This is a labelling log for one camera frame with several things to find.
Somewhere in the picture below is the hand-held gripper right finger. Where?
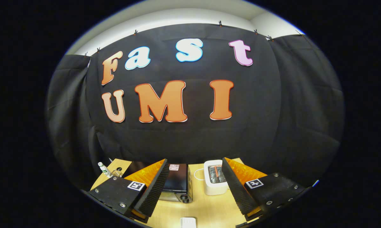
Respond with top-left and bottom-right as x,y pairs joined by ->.
222,157 -> 307,222

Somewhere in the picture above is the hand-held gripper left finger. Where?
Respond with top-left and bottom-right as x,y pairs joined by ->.
88,159 -> 170,224

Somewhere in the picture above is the black toaster oven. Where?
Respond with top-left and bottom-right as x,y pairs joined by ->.
122,161 -> 193,203

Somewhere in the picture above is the white pop-up toaster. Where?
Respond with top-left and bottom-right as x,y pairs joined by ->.
203,160 -> 230,196

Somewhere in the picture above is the white rectangular tray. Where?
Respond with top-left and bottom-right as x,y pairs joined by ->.
180,217 -> 197,228

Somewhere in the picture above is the plastic bottle with green label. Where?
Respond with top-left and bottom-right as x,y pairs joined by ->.
98,162 -> 112,177

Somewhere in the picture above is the row of small cloth clips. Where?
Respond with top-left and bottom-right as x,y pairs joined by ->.
83,21 -> 305,59

